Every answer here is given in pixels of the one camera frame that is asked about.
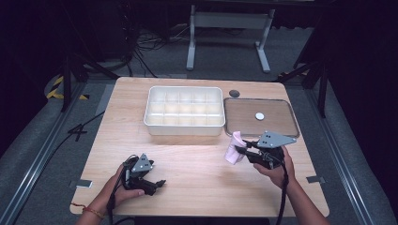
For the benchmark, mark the white metal stand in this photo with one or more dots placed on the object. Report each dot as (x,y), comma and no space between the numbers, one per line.
(230,20)

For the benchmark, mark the black tripod stand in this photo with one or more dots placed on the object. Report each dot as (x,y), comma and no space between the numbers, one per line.
(316,78)
(75,72)

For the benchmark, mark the black floor tape mark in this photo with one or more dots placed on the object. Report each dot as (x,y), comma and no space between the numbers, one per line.
(77,131)

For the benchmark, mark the pink cloth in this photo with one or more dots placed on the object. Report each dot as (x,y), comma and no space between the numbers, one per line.
(235,150)

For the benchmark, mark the yellow black floor tape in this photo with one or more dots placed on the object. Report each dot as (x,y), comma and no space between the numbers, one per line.
(54,90)

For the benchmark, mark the dark round table grommet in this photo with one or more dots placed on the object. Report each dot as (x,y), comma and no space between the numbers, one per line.
(234,93)

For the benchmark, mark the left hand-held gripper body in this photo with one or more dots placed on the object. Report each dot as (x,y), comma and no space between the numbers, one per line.
(140,175)

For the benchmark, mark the person's left hand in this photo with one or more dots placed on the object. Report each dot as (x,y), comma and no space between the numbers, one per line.
(120,190)

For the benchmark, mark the white compartment storage box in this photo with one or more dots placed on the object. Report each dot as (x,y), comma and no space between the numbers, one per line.
(184,111)

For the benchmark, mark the person's right hand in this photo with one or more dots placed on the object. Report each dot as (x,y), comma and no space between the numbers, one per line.
(277,176)

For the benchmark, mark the aluminium floor rail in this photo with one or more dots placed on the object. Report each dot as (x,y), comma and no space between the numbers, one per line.
(341,156)
(34,165)

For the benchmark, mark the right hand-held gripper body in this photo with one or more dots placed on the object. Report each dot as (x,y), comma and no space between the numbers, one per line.
(270,150)

